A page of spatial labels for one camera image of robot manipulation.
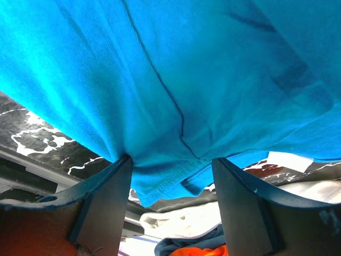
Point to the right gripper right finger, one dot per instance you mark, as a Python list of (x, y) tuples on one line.
[(261, 219)]

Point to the orange folded t-shirt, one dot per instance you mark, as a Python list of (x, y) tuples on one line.
[(194, 251)]

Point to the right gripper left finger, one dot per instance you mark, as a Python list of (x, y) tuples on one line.
[(85, 219)]

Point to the dark blue folded garment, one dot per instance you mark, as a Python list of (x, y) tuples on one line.
[(211, 240)]

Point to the blue t-shirt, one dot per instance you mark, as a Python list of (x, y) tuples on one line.
[(175, 84)]

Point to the white folded t-shirt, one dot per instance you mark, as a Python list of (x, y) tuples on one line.
[(196, 221)]

